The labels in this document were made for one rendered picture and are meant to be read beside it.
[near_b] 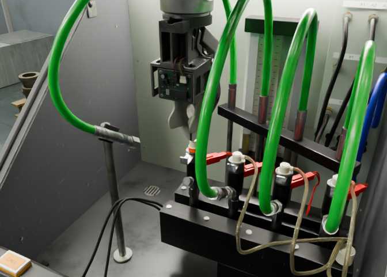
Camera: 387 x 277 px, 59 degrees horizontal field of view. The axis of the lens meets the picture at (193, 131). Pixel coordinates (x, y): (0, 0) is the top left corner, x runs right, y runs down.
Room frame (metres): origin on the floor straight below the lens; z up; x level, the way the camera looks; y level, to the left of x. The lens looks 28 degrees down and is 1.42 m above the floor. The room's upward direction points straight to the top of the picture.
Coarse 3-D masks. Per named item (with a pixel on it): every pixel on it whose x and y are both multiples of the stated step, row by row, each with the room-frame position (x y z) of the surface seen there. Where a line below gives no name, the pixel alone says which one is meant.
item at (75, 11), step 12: (84, 0) 0.50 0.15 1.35; (228, 0) 0.68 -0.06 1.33; (72, 12) 0.49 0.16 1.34; (228, 12) 0.69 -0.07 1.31; (72, 24) 0.48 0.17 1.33; (60, 36) 0.47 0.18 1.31; (60, 48) 0.47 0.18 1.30; (48, 72) 0.46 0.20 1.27; (48, 84) 0.46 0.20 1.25; (60, 96) 0.46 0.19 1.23; (60, 108) 0.46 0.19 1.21; (72, 120) 0.47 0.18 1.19
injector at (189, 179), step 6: (186, 150) 0.53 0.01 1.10; (192, 162) 0.51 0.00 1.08; (192, 168) 0.51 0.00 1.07; (192, 174) 0.51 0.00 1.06; (186, 180) 0.50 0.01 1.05; (192, 180) 0.51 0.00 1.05; (192, 186) 0.52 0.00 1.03; (192, 192) 0.52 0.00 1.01; (198, 192) 0.52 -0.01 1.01; (192, 198) 0.52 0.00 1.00; (198, 198) 0.52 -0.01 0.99; (192, 204) 0.52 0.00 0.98; (198, 204) 0.52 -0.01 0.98
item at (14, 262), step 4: (8, 252) 0.42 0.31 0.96; (4, 256) 0.41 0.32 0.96; (8, 256) 0.41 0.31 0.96; (12, 256) 0.41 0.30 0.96; (16, 256) 0.41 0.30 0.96; (0, 260) 0.40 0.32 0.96; (4, 260) 0.40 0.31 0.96; (8, 260) 0.40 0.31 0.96; (12, 260) 0.40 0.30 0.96; (16, 260) 0.40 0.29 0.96; (20, 260) 0.40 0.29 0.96; (24, 260) 0.40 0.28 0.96; (4, 264) 0.39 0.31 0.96; (8, 264) 0.39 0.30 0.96; (12, 264) 0.39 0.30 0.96; (16, 264) 0.39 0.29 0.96; (20, 264) 0.39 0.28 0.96; (28, 264) 0.40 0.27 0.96; (0, 268) 0.39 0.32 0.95; (12, 268) 0.39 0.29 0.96; (16, 268) 0.39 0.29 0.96; (24, 268) 0.39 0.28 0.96; (8, 272) 0.39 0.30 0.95; (20, 272) 0.38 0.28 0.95; (16, 276) 0.38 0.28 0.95
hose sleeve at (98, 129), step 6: (96, 126) 0.50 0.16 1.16; (96, 132) 0.49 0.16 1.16; (102, 132) 0.49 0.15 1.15; (108, 132) 0.50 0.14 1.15; (114, 132) 0.51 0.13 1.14; (102, 138) 0.50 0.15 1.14; (108, 138) 0.50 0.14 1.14; (114, 138) 0.51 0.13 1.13; (120, 138) 0.52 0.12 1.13; (126, 138) 0.52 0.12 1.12; (126, 144) 0.52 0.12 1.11
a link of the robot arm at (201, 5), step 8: (160, 0) 0.50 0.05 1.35; (168, 0) 0.48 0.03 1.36; (176, 0) 0.47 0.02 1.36; (184, 0) 0.47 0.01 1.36; (192, 0) 0.47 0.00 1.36; (200, 0) 0.48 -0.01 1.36; (208, 0) 0.49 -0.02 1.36; (160, 8) 0.50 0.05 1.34; (168, 8) 0.48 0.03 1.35; (176, 8) 0.47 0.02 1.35; (184, 8) 0.47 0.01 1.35; (192, 8) 0.47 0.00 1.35; (200, 8) 0.48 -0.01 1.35; (208, 8) 0.49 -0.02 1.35; (176, 16) 0.48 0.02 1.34; (184, 16) 0.48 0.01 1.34; (192, 16) 0.48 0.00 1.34; (200, 16) 0.48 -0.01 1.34
